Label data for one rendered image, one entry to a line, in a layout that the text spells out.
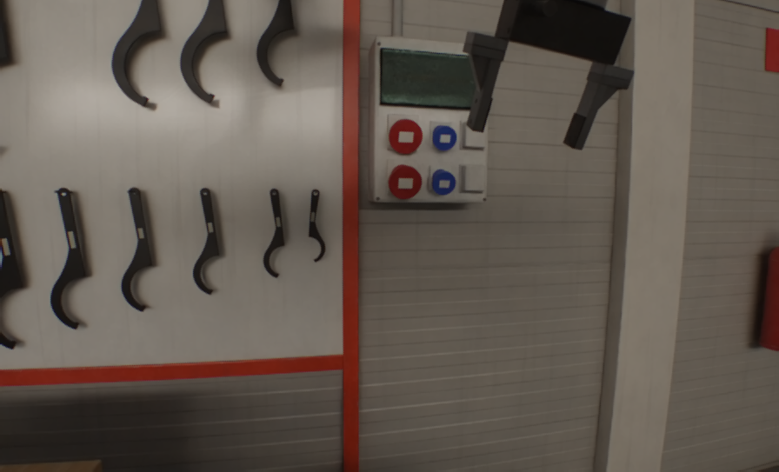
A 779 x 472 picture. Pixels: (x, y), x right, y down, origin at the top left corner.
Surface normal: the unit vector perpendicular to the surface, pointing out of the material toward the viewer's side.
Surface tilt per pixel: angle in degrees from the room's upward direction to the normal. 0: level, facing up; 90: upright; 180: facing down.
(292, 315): 90
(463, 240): 90
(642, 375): 90
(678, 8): 90
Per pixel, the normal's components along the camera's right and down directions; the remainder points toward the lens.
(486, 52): 0.11, 0.47
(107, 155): 0.20, 0.08
